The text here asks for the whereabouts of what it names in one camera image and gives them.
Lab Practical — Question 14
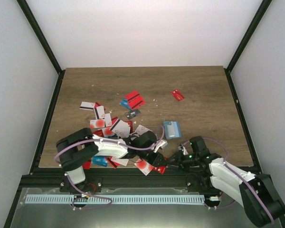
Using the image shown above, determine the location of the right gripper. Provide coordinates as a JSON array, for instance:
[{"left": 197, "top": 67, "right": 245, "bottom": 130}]
[{"left": 167, "top": 150, "right": 200, "bottom": 173}]

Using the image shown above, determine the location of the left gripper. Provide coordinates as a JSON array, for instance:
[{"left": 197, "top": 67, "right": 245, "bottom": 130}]
[{"left": 138, "top": 147, "right": 167, "bottom": 167}]

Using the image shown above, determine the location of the red VIP card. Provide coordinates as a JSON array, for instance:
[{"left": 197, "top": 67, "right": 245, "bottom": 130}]
[{"left": 153, "top": 166, "right": 167, "bottom": 174}]

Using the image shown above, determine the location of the teal card holder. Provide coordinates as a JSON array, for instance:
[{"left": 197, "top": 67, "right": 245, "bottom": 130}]
[{"left": 163, "top": 121, "right": 181, "bottom": 140}]

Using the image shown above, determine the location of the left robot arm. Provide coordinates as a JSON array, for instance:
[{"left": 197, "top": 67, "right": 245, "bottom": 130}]
[{"left": 54, "top": 128, "right": 166, "bottom": 192}]

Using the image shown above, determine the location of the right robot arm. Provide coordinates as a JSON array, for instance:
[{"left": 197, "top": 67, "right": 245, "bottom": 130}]
[{"left": 167, "top": 136, "right": 285, "bottom": 228}]

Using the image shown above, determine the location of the white card red circle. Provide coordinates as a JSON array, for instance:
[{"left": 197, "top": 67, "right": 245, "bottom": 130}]
[{"left": 134, "top": 159, "right": 154, "bottom": 176}]

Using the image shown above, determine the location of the white card bottom centre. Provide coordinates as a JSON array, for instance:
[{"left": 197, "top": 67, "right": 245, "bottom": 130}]
[{"left": 111, "top": 157, "right": 129, "bottom": 166}]

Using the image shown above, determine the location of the white card red print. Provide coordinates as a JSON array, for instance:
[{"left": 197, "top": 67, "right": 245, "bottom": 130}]
[{"left": 134, "top": 124, "right": 151, "bottom": 135}]

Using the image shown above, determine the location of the large white card pile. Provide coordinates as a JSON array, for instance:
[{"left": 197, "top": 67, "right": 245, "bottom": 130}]
[{"left": 110, "top": 119, "right": 131, "bottom": 138}]

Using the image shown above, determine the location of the blue card bottom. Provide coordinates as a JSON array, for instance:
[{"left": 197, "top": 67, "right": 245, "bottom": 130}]
[{"left": 92, "top": 156, "right": 108, "bottom": 167}]

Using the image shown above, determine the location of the blue card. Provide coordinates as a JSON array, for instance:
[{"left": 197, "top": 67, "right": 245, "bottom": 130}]
[
  {"left": 120, "top": 98, "right": 131, "bottom": 110},
  {"left": 92, "top": 156, "right": 108, "bottom": 167}
]

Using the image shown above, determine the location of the red magnetic stripe card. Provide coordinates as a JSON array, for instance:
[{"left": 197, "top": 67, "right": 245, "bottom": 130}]
[{"left": 125, "top": 91, "right": 146, "bottom": 110}]

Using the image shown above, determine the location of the red card far right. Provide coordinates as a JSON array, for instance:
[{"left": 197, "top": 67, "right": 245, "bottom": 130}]
[{"left": 171, "top": 89, "right": 184, "bottom": 101}]

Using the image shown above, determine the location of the blue card top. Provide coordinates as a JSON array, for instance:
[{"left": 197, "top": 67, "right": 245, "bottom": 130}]
[{"left": 120, "top": 98, "right": 131, "bottom": 110}]

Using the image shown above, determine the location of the dark red striped card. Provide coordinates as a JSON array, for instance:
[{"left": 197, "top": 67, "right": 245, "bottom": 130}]
[{"left": 83, "top": 160, "right": 91, "bottom": 170}]

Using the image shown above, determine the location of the white striped card left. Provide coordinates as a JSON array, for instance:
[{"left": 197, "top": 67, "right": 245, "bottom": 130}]
[{"left": 79, "top": 102, "right": 95, "bottom": 110}]

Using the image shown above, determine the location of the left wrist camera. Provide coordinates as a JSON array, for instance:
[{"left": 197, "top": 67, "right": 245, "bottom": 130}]
[{"left": 153, "top": 140, "right": 168, "bottom": 152}]

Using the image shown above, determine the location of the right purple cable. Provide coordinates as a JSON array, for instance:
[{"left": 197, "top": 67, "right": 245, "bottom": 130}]
[{"left": 180, "top": 137, "right": 275, "bottom": 225}]

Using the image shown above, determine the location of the purple cable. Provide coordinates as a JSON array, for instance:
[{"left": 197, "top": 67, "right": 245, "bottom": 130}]
[
  {"left": 55, "top": 125, "right": 166, "bottom": 211},
  {"left": 180, "top": 137, "right": 275, "bottom": 225}
]

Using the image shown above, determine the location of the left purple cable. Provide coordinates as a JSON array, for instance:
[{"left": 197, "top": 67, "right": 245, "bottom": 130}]
[{"left": 55, "top": 125, "right": 166, "bottom": 211}]

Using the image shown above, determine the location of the black aluminium frame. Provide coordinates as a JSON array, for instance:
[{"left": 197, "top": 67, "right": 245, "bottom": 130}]
[{"left": 3, "top": 0, "right": 285, "bottom": 228}]

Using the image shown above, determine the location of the light blue slotted rail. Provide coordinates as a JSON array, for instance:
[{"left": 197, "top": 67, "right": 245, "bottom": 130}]
[{"left": 25, "top": 194, "right": 205, "bottom": 205}]

